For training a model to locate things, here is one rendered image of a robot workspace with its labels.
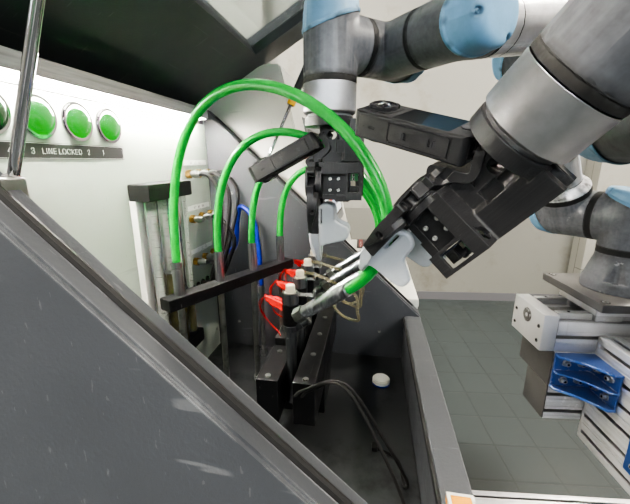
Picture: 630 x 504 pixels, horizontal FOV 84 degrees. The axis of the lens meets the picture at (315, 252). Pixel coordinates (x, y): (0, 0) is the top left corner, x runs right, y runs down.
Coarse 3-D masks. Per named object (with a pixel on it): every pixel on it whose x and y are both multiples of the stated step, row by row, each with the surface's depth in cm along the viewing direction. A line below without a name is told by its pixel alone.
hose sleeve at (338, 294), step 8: (336, 288) 44; (344, 288) 43; (320, 296) 46; (328, 296) 44; (336, 296) 44; (344, 296) 43; (304, 304) 48; (312, 304) 46; (320, 304) 45; (328, 304) 45; (304, 312) 47; (312, 312) 46
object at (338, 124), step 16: (240, 80) 45; (256, 80) 43; (208, 96) 48; (224, 96) 47; (288, 96) 41; (304, 96) 40; (192, 112) 50; (320, 112) 40; (192, 128) 52; (336, 128) 39; (352, 144) 38; (176, 160) 54; (368, 160) 38; (176, 176) 55; (176, 192) 56; (384, 192) 38; (176, 208) 57; (384, 208) 38; (176, 224) 58; (176, 240) 59; (176, 256) 60; (368, 272) 41; (352, 288) 42
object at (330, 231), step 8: (320, 208) 51; (328, 208) 51; (320, 216) 52; (328, 216) 52; (320, 224) 52; (328, 224) 52; (336, 224) 52; (320, 232) 52; (328, 232) 53; (336, 232) 52; (344, 232) 52; (312, 240) 53; (320, 240) 53; (328, 240) 53; (336, 240) 53; (312, 248) 54; (320, 248) 54; (320, 256) 55
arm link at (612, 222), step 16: (608, 192) 79; (624, 192) 75; (592, 208) 81; (608, 208) 78; (624, 208) 75; (592, 224) 81; (608, 224) 78; (624, 224) 76; (608, 240) 79; (624, 240) 76
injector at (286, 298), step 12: (288, 300) 57; (288, 312) 58; (288, 324) 58; (300, 324) 59; (288, 336) 60; (288, 348) 60; (288, 360) 61; (288, 372) 61; (288, 384) 62; (288, 396) 63
